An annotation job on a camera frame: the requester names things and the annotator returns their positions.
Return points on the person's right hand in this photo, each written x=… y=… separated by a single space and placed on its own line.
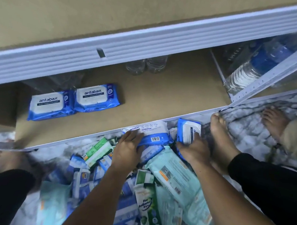
x=196 y=152

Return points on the person's left hand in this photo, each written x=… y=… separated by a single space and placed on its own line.
x=127 y=153

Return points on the pile of wipes packets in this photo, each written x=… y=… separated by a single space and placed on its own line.
x=174 y=179

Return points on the grey metal shelf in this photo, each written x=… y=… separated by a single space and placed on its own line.
x=143 y=45

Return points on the person's right forearm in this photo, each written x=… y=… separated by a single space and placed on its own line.
x=238 y=208

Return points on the person's left forearm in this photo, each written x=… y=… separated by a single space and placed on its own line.
x=96 y=204

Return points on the person's right foot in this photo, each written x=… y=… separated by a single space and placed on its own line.
x=222 y=141

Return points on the person's foot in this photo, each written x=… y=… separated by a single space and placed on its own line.
x=13 y=162
x=274 y=122
x=222 y=141

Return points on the person's right leg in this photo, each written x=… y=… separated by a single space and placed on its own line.
x=269 y=195

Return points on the person's left foot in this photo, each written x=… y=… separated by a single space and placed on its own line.
x=13 y=162

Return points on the water bottles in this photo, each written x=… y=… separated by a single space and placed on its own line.
x=258 y=63

